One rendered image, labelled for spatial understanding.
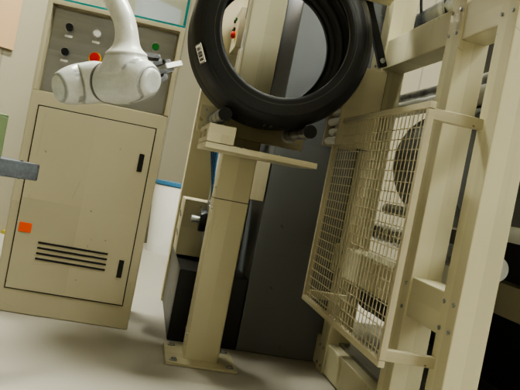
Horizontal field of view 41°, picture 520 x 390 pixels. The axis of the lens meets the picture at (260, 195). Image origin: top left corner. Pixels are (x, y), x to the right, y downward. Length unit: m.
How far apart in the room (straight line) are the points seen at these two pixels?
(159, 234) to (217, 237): 2.94
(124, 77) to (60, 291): 1.44
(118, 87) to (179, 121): 4.43
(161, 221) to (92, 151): 2.65
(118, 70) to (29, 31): 3.53
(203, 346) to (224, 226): 0.45
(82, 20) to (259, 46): 0.79
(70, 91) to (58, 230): 1.22
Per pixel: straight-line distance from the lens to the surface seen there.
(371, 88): 2.64
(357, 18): 2.31
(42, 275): 2.97
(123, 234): 2.92
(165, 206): 5.48
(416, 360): 1.92
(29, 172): 1.74
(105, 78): 1.75
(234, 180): 2.59
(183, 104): 6.14
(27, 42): 5.21
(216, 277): 2.61
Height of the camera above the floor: 0.71
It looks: 1 degrees down
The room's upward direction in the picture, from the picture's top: 11 degrees clockwise
